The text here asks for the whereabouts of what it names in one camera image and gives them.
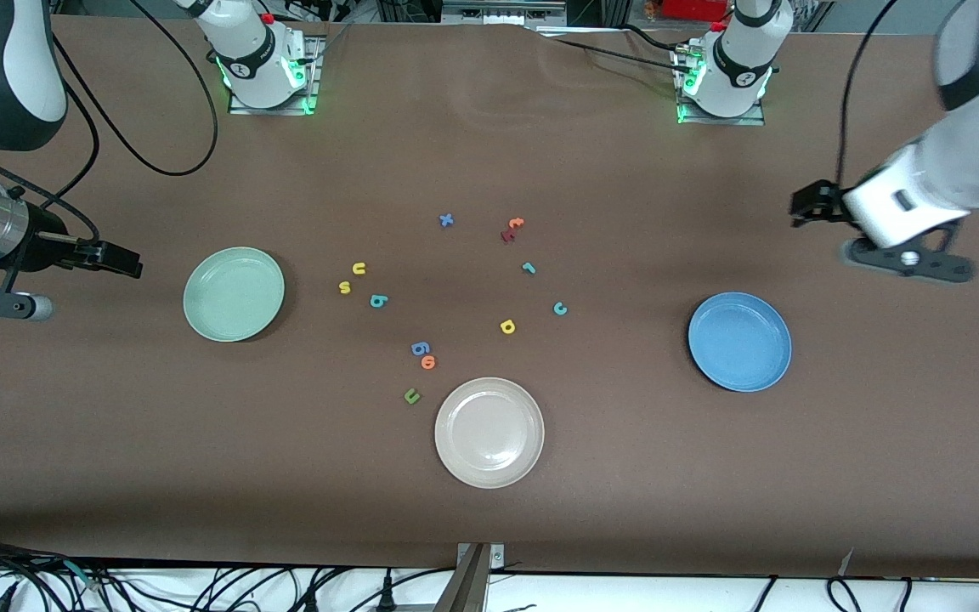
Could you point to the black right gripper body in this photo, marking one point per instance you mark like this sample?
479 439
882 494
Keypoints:
46 243

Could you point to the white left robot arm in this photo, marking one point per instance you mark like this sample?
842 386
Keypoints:
923 195

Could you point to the green plate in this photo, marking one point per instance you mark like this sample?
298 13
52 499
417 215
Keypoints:
234 294

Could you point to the blue plate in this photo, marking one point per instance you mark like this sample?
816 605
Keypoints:
740 342

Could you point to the brown table cover sheet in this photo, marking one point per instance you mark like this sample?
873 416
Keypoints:
116 442

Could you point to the red box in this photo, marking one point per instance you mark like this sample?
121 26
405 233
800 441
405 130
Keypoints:
693 8

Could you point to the blue letter g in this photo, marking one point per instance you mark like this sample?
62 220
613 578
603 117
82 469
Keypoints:
419 347

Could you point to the green letter u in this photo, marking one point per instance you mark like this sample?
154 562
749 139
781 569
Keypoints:
411 398

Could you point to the white paper tag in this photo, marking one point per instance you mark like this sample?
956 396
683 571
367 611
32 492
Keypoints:
846 565

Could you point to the beige plate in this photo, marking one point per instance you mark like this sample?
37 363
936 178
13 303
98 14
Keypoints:
489 433

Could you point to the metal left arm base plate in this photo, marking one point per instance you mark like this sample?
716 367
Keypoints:
753 121

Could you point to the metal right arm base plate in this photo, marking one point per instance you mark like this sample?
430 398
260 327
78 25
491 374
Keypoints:
316 76

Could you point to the aluminium frame rail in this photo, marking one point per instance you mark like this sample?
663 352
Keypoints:
498 13

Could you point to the metal profile bracket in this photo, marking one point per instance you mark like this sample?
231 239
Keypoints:
468 582

